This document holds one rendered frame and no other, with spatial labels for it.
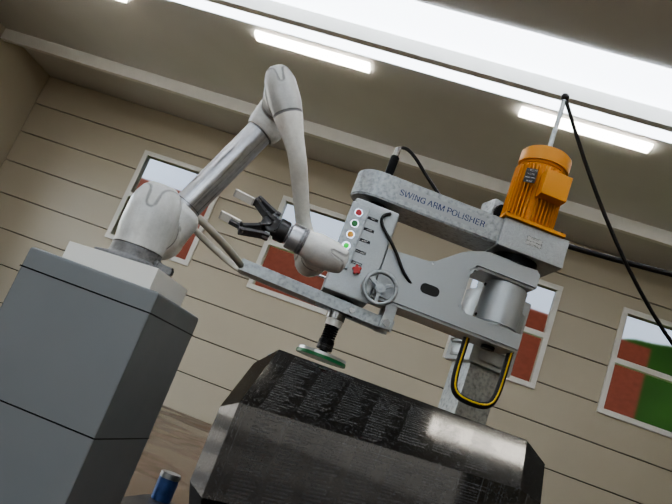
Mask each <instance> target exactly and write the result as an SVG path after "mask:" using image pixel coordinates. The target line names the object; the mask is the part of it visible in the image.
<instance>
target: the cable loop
mask: <svg viewBox="0 0 672 504"><path fill-rule="evenodd" d="M469 340H470V338H468V337H463V339H462V342H461V346H460V349H459V352H458V355H457V358H456V361H455V365H454V368H453V372H452V376H451V384H450V387H451V392H452V394H453V395H454V397H455V398H456V399H457V400H459V401H460V402H462V403H464V404H466V405H469V406H471V407H474V408H478V409H489V408H491V407H493V406H494V405H495V404H496V402H497V401H498V399H499V397H500V395H501V392H502V389H503V387H504V384H505V380H506V377H507V374H508V370H509V367H510V364H511V360H512V357H513V354H514V352H512V353H506V356H505V360H504V363H503V366H502V370H501V373H500V376H499V379H498V382H497V385H496V388H495V391H494V393H493V395H492V397H491V398H490V400H488V401H486V402H480V401H476V400H473V399H470V398H468V397H466V396H464V395H463V394H461V393H460V392H459V390H458V387H457V383H458V377H459V373H460V369H461V366H462V362H463V359H464V356H465V353H466V350H467V346H468V343H469Z"/></svg>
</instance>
